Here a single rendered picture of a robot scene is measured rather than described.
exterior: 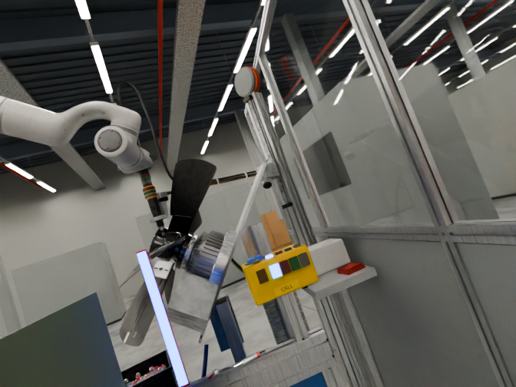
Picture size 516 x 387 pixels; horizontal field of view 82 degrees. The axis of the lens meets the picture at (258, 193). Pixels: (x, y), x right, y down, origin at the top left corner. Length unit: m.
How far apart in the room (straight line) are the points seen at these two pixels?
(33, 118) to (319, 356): 0.90
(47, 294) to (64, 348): 8.06
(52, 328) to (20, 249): 13.69
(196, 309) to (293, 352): 0.37
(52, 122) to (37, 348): 0.64
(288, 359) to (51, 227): 13.28
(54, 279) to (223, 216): 4.14
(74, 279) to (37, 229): 5.92
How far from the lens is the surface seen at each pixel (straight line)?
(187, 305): 1.02
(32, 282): 8.56
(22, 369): 0.36
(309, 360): 0.81
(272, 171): 1.48
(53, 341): 0.40
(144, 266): 0.77
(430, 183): 0.83
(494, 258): 0.79
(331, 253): 1.30
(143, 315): 1.16
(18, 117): 0.94
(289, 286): 0.72
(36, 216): 14.03
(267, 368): 0.80
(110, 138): 0.87
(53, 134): 0.92
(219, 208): 6.73
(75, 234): 13.60
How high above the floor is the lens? 1.17
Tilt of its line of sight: 5 degrees up
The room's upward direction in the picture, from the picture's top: 20 degrees counter-clockwise
